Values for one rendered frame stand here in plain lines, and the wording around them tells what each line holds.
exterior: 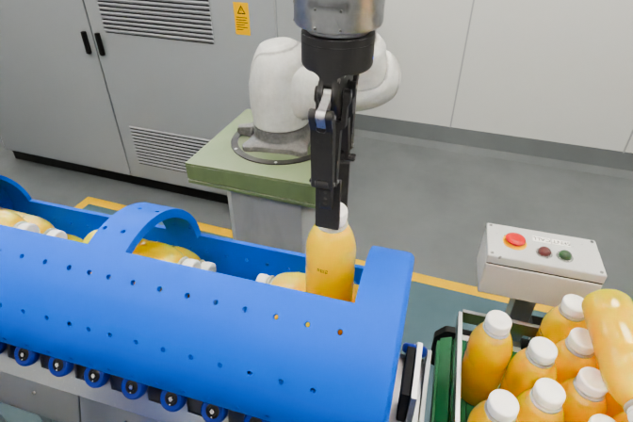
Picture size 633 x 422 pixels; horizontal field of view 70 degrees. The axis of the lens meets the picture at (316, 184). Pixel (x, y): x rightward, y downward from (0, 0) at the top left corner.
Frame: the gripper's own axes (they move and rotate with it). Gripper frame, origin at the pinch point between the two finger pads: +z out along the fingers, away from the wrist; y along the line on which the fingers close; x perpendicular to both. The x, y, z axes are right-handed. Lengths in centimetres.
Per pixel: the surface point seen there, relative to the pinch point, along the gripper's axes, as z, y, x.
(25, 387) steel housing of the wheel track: 47, 13, -55
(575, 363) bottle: 28.0, -6.7, 37.2
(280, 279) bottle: 21.7, -4.5, -9.5
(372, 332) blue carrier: 13.5, 8.3, 7.6
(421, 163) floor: 130, -243, 7
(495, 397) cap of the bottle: 24.9, 4.8, 24.5
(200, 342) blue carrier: 18.2, 12.7, -14.3
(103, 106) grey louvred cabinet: 75, -158, -179
